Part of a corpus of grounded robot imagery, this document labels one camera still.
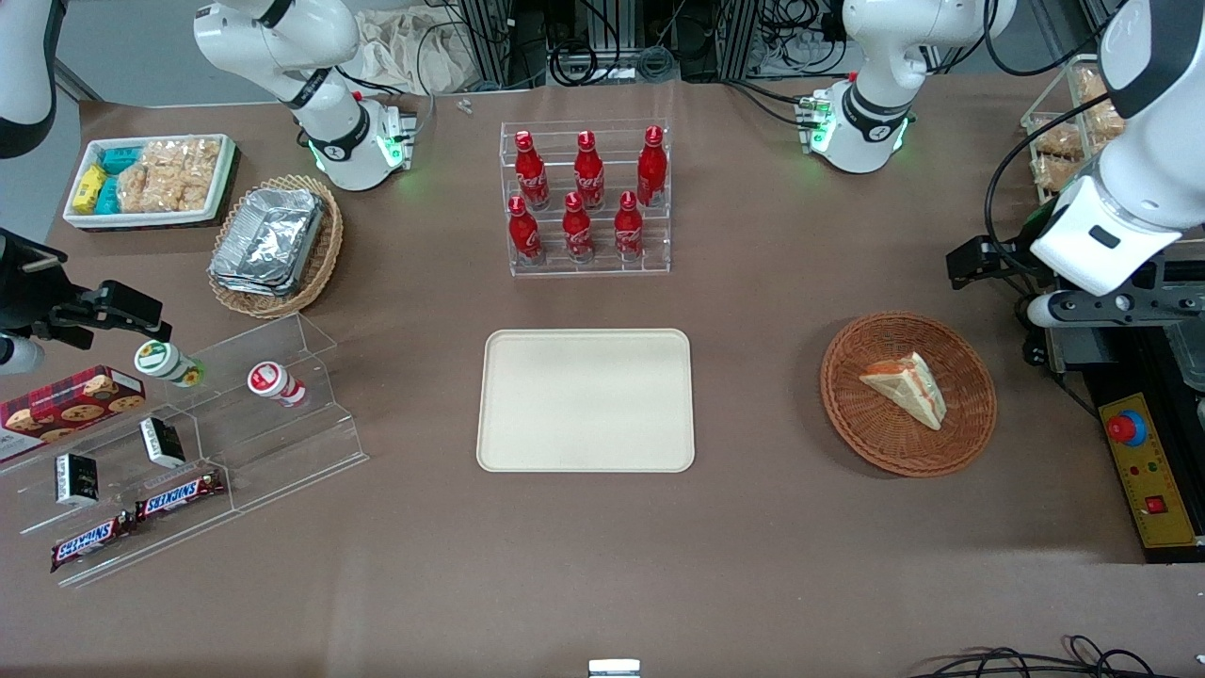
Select red label yogurt bottle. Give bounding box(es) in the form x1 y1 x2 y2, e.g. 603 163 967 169
247 361 310 409

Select black floor cables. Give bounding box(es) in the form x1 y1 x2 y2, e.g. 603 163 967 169
908 635 1205 678

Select Snickers chocolate bar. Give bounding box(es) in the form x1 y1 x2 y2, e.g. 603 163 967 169
134 468 228 523
49 512 137 574

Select red tartan cookie box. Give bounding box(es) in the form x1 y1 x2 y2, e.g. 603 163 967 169
0 364 148 463

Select stack of foil trays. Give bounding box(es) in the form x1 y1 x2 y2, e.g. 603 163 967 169
208 187 327 299

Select white crumpled cloth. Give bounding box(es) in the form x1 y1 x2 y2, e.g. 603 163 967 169
353 8 472 96

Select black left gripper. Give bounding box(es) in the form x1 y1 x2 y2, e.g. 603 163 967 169
945 237 1048 291

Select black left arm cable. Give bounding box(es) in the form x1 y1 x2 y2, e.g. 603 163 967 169
983 92 1131 283

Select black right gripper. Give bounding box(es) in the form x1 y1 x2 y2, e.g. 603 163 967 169
0 230 174 343

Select yellow snack pack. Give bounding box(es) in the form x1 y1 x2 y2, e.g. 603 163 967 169
72 164 108 214

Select white wire rack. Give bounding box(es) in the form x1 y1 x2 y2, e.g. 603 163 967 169
1020 54 1131 204

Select yellow emergency stop control box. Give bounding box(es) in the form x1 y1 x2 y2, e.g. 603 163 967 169
1098 392 1202 550

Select triangular sandwich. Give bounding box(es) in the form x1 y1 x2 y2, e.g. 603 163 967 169
859 351 946 432

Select brown round wicker basket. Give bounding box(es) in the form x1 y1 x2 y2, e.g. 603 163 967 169
819 311 998 479

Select green label yogurt bottle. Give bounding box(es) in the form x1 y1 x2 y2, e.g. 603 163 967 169
133 339 206 389

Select steel appliance pan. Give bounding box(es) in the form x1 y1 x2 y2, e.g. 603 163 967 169
1158 320 1205 393

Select aluminium frame post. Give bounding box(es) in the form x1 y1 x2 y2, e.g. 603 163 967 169
719 0 783 82
458 0 548 89

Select black coiled cable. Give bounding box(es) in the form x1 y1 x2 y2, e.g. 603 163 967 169
550 38 624 86

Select black appliance power cable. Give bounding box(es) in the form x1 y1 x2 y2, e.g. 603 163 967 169
1012 297 1053 369

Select clear acrylic bottle rack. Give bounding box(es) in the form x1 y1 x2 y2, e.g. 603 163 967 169
498 118 673 279

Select clear bag of crackers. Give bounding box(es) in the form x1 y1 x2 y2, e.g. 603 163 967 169
117 137 223 214

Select small black carton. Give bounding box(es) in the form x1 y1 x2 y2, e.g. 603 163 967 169
54 452 102 508
138 416 187 470

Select cream plastic tray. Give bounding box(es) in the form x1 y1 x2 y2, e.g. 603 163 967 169
475 328 697 474

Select light oval wicker basket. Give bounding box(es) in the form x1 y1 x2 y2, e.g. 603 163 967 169
206 173 345 321

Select black countertop appliance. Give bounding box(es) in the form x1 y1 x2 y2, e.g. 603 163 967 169
1045 320 1205 566

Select red cola bottle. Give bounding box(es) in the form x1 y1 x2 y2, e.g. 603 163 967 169
561 191 596 264
513 129 551 211
573 130 606 211
507 194 545 266
635 124 668 209
613 190 646 263

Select clear acrylic tiered shelf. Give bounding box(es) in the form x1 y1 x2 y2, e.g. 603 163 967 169
0 312 369 590

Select white rectangular plastic bin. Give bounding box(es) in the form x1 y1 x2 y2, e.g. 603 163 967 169
62 133 237 231

